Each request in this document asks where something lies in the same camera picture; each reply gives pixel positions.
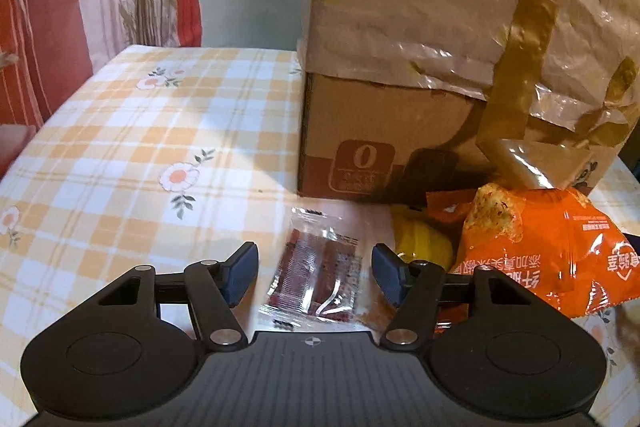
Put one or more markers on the clear packet with red snack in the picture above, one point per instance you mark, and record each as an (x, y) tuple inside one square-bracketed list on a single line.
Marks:
[(305, 272)]

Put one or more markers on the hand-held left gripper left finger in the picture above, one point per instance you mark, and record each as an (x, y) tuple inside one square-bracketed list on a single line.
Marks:
[(241, 274)]

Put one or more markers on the checked floral tablecloth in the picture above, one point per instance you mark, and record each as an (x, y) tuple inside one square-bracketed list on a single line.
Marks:
[(125, 132)]

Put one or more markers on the cardboard box with plastic liner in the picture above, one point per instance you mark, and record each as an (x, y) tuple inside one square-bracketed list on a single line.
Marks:
[(400, 7)]

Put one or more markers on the printed curtain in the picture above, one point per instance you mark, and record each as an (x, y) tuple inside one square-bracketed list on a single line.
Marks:
[(50, 7)]

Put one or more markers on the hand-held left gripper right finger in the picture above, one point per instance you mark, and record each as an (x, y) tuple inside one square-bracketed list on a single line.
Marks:
[(387, 274)]

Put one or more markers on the large orange snack packet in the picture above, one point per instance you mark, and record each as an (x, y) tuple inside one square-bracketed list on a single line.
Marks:
[(540, 257)]

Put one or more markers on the small orange snack packet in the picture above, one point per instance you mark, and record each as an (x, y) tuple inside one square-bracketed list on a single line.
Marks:
[(447, 207)]

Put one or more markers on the yellow snack packet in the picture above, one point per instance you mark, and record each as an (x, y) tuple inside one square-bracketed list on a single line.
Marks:
[(420, 237)]

